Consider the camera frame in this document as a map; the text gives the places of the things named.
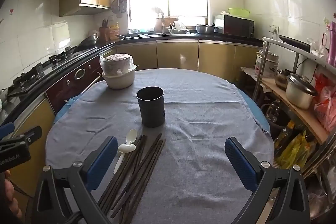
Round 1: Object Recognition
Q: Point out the pink bottle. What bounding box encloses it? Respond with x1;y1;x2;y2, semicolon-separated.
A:
323;21;336;67

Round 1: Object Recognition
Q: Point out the yellow packet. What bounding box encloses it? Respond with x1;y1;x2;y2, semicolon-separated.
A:
109;21;120;40

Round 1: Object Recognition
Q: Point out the person's left hand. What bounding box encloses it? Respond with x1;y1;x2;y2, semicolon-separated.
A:
0;169;23;218

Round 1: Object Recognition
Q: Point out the dark wok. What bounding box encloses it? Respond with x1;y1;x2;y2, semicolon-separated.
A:
79;32;99;47

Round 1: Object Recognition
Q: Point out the black utensil cup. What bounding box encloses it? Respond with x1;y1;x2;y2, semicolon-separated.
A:
136;86;166;128

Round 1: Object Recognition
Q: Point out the yellow base cabinet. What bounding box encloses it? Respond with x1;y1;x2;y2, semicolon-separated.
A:
0;40;263;140

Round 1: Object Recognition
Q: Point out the white plastic spoon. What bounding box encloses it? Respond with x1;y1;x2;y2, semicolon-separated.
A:
113;129;138;174
117;144;136;154

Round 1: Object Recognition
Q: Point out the white pot with steel lid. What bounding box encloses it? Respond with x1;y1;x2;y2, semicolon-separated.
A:
285;73;320;110

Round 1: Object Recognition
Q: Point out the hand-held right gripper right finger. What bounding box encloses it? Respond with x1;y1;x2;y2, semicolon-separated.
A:
224;137;312;224

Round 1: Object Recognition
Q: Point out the bagged stack of bowls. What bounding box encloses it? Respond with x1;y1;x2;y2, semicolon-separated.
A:
99;54;133;75

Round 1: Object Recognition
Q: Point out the hanging metal strainer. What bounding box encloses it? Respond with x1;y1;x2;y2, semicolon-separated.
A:
111;0;128;20

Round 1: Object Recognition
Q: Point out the black flat appliance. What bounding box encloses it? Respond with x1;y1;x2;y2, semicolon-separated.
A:
278;34;311;53

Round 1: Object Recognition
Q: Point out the steel basin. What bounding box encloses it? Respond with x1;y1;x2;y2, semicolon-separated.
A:
168;28;190;35

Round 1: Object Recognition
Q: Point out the dark red built-in oven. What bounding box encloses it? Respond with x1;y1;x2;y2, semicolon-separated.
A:
46;55;104;114

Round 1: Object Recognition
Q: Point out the brown cutting board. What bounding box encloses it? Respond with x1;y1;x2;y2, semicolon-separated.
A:
154;18;179;33

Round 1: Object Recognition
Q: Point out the dark glass bottle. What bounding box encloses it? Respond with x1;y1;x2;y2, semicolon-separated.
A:
265;99;283;125

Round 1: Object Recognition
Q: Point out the cream plastic bowl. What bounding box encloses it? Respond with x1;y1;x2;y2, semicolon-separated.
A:
101;65;137;90

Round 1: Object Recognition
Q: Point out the crumpled white bag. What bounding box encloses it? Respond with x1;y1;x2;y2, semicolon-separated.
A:
307;39;329;58

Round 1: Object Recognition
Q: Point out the grey tablecloth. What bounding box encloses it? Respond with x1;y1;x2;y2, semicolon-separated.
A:
46;68;275;224

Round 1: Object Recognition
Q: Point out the black microwave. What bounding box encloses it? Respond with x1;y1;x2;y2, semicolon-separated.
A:
214;14;255;38

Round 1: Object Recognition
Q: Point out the cooking oil bottle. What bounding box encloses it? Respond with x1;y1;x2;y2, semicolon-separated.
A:
273;120;296;157

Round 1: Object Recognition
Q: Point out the bundle of dark chopsticks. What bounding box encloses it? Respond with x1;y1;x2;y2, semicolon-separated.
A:
97;133;166;219

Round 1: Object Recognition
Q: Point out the gas stove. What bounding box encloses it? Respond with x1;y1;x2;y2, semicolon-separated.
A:
7;46;98;97

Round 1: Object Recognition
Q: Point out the blue table cover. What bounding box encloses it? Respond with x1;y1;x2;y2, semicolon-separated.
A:
54;88;272;140

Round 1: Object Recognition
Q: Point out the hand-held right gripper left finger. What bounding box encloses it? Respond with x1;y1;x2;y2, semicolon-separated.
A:
31;136;118;224

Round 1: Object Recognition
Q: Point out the steel bowl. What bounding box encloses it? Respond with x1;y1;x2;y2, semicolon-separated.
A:
196;24;217;35

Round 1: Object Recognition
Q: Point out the metal storage rack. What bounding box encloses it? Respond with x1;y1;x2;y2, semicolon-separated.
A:
253;36;336;189

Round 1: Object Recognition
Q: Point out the wooden stick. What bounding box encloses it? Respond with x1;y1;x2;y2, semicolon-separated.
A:
79;76;102;95

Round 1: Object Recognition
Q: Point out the green plastic basin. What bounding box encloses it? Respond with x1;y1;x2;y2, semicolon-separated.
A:
227;7;251;17

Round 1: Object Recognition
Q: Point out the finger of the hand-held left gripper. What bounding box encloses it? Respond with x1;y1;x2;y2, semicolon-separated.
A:
0;123;15;140
0;126;43;153

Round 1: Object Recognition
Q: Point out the white rice cooker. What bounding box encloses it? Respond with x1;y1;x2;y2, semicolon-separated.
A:
255;49;280;78

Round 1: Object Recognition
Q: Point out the wooden knife block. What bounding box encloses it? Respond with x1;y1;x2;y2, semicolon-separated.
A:
99;19;110;41

